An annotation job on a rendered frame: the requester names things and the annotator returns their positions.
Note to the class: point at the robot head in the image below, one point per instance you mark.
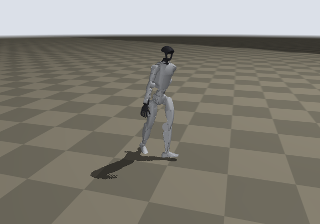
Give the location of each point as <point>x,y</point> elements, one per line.
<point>167,50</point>

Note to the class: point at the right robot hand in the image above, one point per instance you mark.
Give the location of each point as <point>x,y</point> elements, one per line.
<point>145,109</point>

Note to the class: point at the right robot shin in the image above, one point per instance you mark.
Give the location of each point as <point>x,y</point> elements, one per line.
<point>145,134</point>

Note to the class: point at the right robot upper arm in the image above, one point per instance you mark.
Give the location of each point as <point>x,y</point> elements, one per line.
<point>154,70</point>

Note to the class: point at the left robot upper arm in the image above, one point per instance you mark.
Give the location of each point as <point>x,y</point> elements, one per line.
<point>174,68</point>

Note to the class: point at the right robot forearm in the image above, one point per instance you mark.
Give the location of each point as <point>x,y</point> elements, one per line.
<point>148,93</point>

